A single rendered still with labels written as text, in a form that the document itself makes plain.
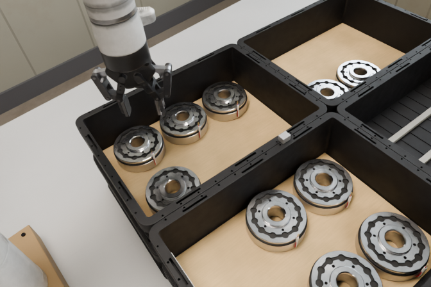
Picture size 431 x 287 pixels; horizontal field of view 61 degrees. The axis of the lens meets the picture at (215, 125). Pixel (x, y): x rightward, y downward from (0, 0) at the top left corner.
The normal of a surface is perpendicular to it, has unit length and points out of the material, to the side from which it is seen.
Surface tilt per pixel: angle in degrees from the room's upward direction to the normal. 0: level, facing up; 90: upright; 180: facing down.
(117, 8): 90
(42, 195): 0
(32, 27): 90
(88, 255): 0
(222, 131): 0
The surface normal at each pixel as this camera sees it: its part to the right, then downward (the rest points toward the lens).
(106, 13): 0.09, 0.72
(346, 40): -0.07, -0.69
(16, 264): 0.99, -0.12
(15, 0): 0.66, 0.51
